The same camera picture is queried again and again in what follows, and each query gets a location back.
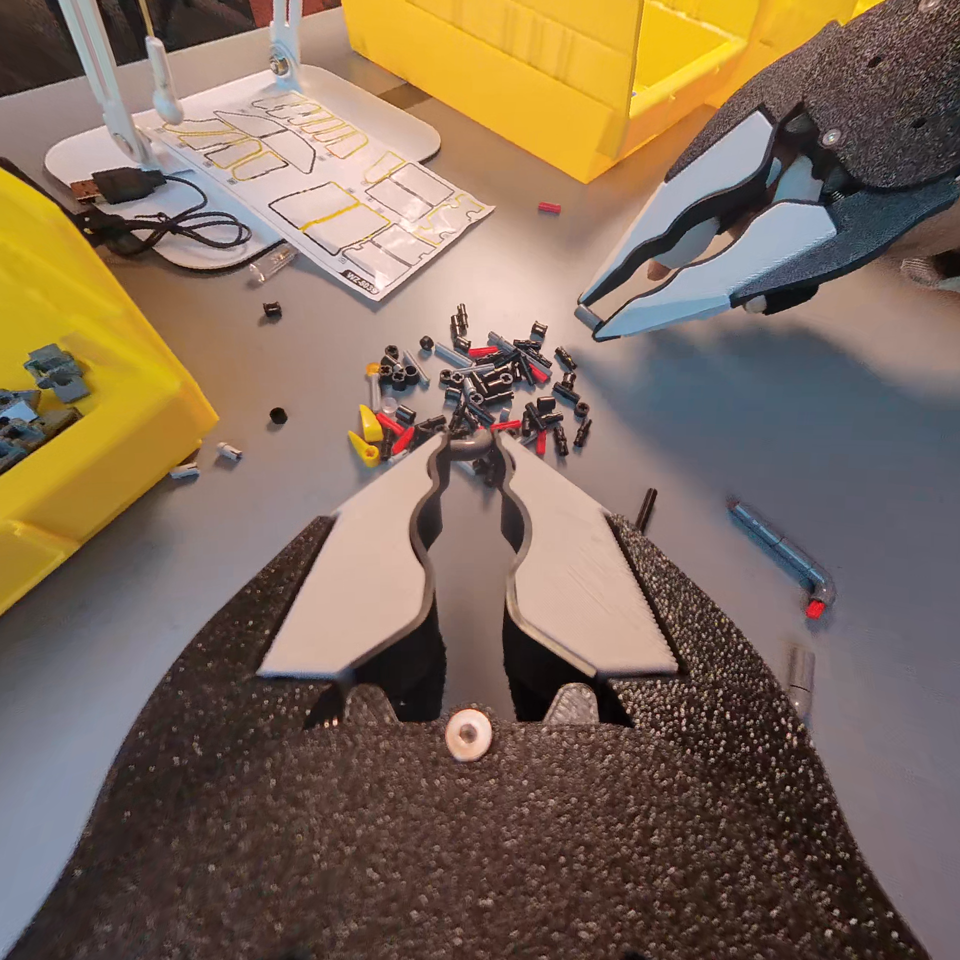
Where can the black round connector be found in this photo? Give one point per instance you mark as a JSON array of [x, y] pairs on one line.
[[277, 416]]

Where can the grey desk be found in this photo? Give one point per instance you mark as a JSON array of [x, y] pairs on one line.
[[750, 420]]

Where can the person's right forearm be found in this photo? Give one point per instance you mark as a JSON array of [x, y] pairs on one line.
[[930, 270]]

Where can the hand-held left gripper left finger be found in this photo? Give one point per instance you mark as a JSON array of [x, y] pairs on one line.
[[352, 592]]

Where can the white sticker sheet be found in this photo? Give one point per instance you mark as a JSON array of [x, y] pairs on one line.
[[322, 217]]

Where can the small grey pin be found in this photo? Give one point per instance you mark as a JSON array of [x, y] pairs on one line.
[[229, 451], [184, 471]]

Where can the black connector piece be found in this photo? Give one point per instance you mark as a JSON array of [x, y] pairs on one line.
[[271, 310]]

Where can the white lamp base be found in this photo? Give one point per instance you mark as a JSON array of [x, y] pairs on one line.
[[375, 105]]

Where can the dark grey elbow connector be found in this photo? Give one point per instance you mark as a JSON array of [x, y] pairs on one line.
[[472, 444]]

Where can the heap of dark grey bricks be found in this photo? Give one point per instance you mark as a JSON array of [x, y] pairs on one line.
[[37, 405]]

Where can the yellow storage bin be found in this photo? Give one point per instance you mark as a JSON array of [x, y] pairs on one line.
[[525, 75], [795, 22], [112, 375]]

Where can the pile of black red pins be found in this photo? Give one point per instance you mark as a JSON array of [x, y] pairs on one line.
[[487, 382]]

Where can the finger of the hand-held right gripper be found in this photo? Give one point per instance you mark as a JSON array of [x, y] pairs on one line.
[[750, 262], [697, 180]]

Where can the grey bent rod red caps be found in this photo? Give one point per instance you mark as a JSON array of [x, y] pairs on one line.
[[780, 547]]

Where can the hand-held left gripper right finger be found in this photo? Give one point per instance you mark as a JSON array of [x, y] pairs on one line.
[[585, 592]]

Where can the person's right hand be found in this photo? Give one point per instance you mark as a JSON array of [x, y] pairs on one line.
[[756, 304]]

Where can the small grey tube piece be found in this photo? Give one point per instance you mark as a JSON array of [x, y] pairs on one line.
[[588, 316]]

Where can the clear rod orange tip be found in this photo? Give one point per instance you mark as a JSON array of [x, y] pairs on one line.
[[374, 382]]

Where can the black axle with silver sleeve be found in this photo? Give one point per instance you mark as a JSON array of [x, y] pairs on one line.
[[646, 508]]

